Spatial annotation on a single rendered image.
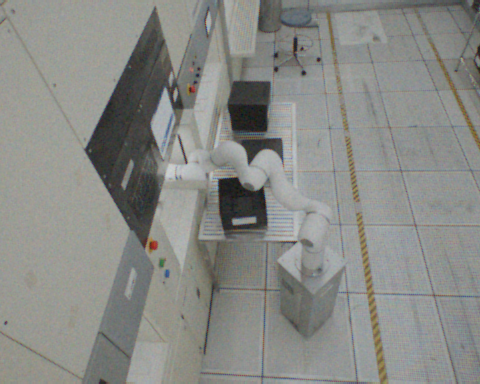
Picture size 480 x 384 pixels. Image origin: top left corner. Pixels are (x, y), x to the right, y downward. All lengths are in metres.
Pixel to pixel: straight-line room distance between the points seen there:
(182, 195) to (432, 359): 1.91
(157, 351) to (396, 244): 2.03
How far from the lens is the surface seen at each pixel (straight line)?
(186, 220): 2.21
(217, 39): 3.34
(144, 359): 1.94
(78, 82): 1.11
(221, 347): 2.76
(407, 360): 2.83
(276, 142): 2.57
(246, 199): 2.37
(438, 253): 3.25
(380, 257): 3.10
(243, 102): 2.69
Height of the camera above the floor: 2.62
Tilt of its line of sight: 50 degrees down
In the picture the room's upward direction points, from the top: 9 degrees counter-clockwise
